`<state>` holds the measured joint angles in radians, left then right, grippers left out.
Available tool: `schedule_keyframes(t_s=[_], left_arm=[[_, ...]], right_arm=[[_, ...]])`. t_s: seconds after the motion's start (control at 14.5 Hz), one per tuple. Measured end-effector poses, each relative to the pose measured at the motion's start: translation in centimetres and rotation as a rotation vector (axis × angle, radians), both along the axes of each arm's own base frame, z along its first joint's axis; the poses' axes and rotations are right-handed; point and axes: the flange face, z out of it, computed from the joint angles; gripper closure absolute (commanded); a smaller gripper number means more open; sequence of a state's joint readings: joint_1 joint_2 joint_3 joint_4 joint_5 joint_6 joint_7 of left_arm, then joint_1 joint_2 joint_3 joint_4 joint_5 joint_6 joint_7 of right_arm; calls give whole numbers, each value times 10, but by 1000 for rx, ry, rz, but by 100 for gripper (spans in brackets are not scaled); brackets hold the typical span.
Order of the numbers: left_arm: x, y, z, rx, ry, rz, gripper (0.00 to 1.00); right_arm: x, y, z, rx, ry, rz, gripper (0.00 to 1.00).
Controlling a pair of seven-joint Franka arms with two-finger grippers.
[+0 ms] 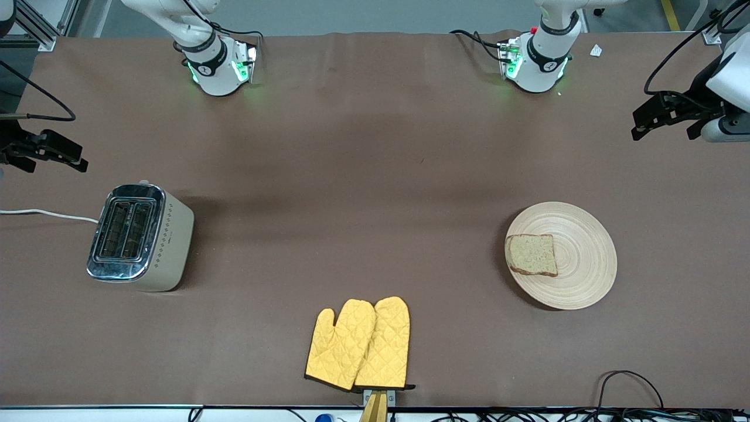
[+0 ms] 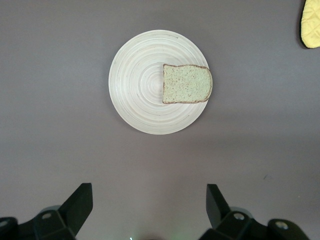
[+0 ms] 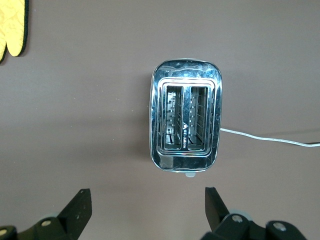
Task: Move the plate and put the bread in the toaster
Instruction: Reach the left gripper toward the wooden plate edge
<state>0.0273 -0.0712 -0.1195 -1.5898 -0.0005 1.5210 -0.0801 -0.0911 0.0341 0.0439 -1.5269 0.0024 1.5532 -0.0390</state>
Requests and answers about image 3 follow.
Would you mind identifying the yellow quilted oven mitt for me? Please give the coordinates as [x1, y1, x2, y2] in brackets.
[0, 0, 30, 65]

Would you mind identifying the chrome and beige toaster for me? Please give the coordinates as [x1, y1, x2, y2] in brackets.
[149, 58, 223, 178]

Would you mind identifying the brown table cover mat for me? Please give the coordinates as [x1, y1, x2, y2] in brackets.
[0, 0, 320, 240]

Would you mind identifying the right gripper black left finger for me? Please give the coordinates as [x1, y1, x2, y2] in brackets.
[0, 187, 93, 240]

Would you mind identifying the white toaster power cord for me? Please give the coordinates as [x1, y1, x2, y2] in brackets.
[219, 127, 320, 148]

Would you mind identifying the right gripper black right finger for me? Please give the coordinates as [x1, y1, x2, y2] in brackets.
[199, 186, 308, 240]

